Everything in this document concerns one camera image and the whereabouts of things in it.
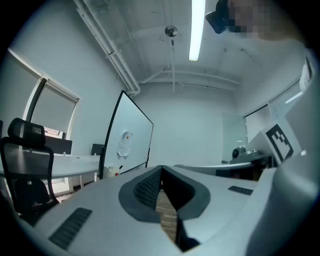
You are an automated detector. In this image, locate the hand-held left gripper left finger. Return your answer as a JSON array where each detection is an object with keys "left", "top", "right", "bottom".
[{"left": 34, "top": 164, "right": 186, "bottom": 256}]

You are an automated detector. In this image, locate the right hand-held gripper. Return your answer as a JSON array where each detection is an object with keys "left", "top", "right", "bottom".
[{"left": 229, "top": 121, "right": 305, "bottom": 165}]

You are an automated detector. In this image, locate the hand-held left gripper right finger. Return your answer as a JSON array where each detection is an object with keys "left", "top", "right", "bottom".
[{"left": 161, "top": 164, "right": 259, "bottom": 252}]

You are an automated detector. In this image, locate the black-framed whiteboard on stand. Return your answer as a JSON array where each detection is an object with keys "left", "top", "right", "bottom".
[{"left": 98, "top": 89, "right": 155, "bottom": 180}]

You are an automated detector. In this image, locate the grey curved desk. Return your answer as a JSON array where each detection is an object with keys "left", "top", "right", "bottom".
[{"left": 174, "top": 161, "right": 253, "bottom": 176}]

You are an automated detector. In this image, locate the person's white printed shirt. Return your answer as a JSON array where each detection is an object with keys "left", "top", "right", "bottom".
[{"left": 246, "top": 37, "right": 320, "bottom": 256}]

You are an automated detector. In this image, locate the white office desk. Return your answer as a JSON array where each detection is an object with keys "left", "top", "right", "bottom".
[{"left": 0, "top": 147, "right": 106, "bottom": 191}]

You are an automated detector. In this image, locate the short black desk divider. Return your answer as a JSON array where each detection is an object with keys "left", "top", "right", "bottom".
[{"left": 91, "top": 143, "right": 106, "bottom": 156}]

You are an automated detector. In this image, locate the crumpled white paper sheet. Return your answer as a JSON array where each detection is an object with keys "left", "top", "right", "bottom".
[{"left": 116, "top": 129, "right": 134, "bottom": 159}]

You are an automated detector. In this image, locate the long black desk divider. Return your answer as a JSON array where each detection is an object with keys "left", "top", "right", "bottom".
[{"left": 44, "top": 136, "right": 73, "bottom": 155}]

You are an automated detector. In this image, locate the black mesh office chair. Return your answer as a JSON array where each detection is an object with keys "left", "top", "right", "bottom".
[{"left": 0, "top": 117, "right": 61, "bottom": 226}]

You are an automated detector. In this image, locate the person's head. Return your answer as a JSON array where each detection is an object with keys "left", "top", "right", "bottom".
[{"left": 228, "top": 0, "right": 301, "bottom": 42}]

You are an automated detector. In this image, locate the grey roller blind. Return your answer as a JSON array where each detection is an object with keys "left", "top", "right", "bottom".
[
  {"left": 31, "top": 79, "right": 81, "bottom": 133},
  {"left": 0, "top": 49, "right": 43, "bottom": 124}
]

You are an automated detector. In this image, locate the long ceiling strip light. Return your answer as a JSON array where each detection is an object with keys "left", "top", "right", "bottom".
[{"left": 188, "top": 0, "right": 207, "bottom": 62}]

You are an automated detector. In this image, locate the round metal ceiling fixture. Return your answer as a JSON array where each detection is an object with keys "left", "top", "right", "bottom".
[{"left": 164, "top": 24, "right": 179, "bottom": 39}]

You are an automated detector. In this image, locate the white ceiling pipe bundle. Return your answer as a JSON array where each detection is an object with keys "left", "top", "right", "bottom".
[{"left": 73, "top": 0, "right": 141, "bottom": 95}]

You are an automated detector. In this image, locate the frosted glass wall board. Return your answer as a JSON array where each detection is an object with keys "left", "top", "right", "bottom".
[{"left": 221, "top": 112, "right": 248, "bottom": 162}]

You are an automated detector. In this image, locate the black head-worn camera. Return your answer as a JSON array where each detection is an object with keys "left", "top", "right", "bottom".
[{"left": 204, "top": 0, "right": 237, "bottom": 35}]

